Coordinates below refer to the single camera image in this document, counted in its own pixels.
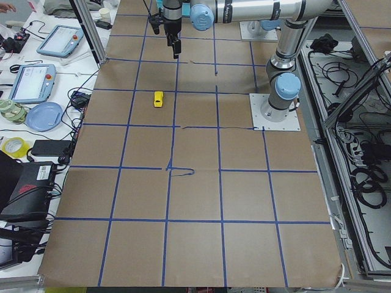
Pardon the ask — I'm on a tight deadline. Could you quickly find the near blue teach pendant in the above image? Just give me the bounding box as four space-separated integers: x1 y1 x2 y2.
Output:
9 64 57 104

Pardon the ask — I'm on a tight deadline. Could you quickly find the blue teach pendant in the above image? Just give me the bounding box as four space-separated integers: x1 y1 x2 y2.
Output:
36 25 84 58
9 64 57 104

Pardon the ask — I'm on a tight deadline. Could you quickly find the camouflage tape roll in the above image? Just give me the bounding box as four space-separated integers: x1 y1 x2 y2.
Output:
1 99 29 125

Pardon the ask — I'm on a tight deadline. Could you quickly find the white paper cup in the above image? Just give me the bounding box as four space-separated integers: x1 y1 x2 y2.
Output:
99 7 111 23

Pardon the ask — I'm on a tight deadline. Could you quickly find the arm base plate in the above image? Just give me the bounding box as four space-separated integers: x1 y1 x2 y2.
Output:
249 93 301 131
239 20 280 42

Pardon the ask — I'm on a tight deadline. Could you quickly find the black power adapter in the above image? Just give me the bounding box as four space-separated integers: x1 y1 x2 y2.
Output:
31 140 71 157

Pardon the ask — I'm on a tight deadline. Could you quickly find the aluminium frame post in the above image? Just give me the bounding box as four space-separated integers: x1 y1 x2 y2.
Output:
70 0 107 65

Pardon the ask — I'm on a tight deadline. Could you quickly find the far blue teach pendant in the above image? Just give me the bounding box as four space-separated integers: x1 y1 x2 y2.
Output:
36 25 84 58

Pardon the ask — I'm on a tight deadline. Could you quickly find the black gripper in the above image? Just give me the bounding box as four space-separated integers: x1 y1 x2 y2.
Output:
162 0 183 59

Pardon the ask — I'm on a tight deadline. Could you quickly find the black computer box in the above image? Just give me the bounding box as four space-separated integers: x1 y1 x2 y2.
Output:
1 152 55 223

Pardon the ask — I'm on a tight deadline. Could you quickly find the yellow tape roll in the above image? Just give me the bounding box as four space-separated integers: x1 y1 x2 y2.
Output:
2 137 31 159

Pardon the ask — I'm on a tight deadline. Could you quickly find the yellow toy beetle car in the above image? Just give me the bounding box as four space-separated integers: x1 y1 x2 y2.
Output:
153 91 164 108

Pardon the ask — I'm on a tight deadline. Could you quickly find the blue plastic plate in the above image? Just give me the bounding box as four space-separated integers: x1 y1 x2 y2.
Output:
25 102 63 132

